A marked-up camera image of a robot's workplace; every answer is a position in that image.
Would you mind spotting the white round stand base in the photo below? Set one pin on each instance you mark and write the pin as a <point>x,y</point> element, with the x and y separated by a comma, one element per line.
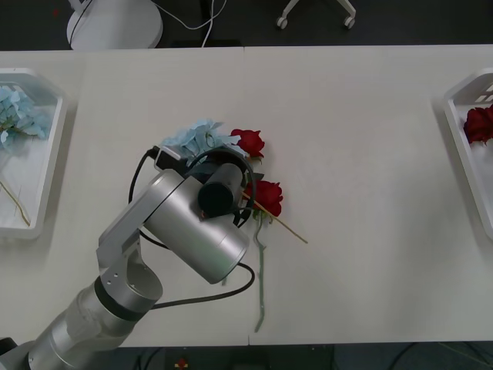
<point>115,27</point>

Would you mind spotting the red artificial rose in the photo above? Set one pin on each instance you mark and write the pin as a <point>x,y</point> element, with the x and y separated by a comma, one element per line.
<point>269,194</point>
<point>479,123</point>
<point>248,140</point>

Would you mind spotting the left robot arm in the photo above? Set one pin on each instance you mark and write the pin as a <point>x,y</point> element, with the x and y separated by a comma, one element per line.
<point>185,223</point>

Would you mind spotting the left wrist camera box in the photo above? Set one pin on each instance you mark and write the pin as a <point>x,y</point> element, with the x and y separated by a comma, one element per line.
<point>169,154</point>

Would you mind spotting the shallow white box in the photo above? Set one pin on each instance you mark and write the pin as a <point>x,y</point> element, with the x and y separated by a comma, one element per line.
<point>50,162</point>
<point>462,154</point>

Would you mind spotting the white office chair base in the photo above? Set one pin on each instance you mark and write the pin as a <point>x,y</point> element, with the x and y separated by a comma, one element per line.
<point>348,17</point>

